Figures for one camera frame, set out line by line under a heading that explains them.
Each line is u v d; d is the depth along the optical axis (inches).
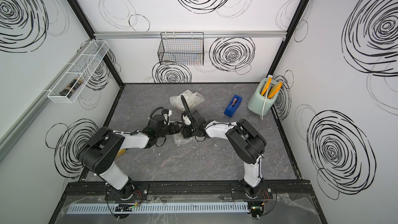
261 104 36.5
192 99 40.2
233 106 39.6
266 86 35.1
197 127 28.9
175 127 32.5
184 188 29.8
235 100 40.0
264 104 35.8
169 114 33.8
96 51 36.0
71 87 26.3
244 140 19.5
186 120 33.0
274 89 35.3
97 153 18.5
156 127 28.9
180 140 33.3
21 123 21.5
